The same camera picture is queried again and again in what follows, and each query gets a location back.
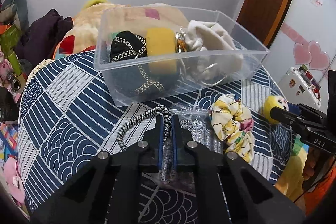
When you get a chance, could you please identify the yellow plush ball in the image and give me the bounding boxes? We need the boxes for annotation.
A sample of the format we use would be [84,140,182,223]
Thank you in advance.
[262,95,289,124]

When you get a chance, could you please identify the black white braided cord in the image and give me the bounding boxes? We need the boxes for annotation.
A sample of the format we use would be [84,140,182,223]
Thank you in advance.
[116,105,177,184]

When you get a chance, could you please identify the floral yellow scrunchie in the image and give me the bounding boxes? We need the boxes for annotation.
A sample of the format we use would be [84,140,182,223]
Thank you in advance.
[210,94,255,163]

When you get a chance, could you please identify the white drawstring cloth pouch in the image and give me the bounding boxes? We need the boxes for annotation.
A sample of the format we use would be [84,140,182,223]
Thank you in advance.
[185,20,244,85]

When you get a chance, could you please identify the black pouch with chain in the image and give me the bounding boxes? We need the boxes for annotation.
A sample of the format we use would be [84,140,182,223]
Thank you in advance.
[110,31,165,97]

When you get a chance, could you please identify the clear plastic storage box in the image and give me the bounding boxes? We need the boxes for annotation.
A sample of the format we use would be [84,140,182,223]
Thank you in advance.
[94,6,269,106]

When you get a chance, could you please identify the yellow sponge block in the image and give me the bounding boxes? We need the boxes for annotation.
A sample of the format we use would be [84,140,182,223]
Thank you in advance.
[145,27,177,75]

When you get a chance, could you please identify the silver glitter bow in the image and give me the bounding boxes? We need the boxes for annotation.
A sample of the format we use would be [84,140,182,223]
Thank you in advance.
[170,103,223,154]

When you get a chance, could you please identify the orange sleeve forearm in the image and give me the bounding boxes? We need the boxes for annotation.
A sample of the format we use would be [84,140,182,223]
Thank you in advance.
[302,147,335,216]

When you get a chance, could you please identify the white sticker suitcase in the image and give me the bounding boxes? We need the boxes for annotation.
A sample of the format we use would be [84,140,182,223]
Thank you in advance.
[278,67,321,110]

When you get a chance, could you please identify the blue white patterned tablecloth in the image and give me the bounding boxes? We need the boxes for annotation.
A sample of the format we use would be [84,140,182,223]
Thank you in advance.
[18,51,294,211]

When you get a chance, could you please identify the pink plush toy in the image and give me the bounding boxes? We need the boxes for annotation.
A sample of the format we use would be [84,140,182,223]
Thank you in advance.
[3,157,26,204]

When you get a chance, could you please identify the dark purple clothing pile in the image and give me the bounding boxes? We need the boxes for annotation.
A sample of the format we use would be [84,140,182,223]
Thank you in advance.
[15,9,74,67]

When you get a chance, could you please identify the beige plush blanket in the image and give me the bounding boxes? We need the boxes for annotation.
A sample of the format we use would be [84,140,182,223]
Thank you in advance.
[53,3,189,60]

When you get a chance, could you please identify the green cardboard box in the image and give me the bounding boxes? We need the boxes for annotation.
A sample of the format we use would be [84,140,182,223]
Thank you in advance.
[1,24,22,76]

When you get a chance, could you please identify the grey green plush toy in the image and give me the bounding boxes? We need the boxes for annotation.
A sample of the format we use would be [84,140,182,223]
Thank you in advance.
[1,0,29,33]

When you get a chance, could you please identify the pink heart wall decals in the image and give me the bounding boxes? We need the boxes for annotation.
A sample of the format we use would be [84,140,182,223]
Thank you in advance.
[281,23,331,71]

